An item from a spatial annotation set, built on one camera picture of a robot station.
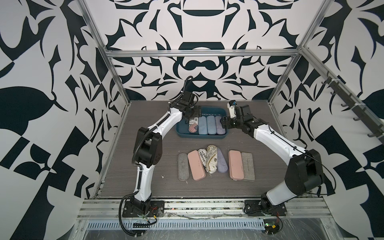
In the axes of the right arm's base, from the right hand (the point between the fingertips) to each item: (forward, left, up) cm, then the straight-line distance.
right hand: (225, 116), depth 88 cm
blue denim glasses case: (+4, +7, -14) cm, 16 cm away
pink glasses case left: (-25, +17, -14) cm, 33 cm away
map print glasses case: (-23, +9, -11) cm, 27 cm away
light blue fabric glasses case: (+4, +13, -14) cm, 19 cm away
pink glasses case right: (-24, -4, -12) cm, 27 cm away
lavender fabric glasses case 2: (-23, +3, -15) cm, 28 cm away
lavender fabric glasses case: (0, +2, -14) cm, 14 cm away
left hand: (+8, +18, -2) cm, 20 cm away
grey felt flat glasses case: (-24, -11, -15) cm, 31 cm away
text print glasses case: (-17, +13, -14) cm, 26 cm away
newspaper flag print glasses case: (+4, +19, -14) cm, 24 cm away
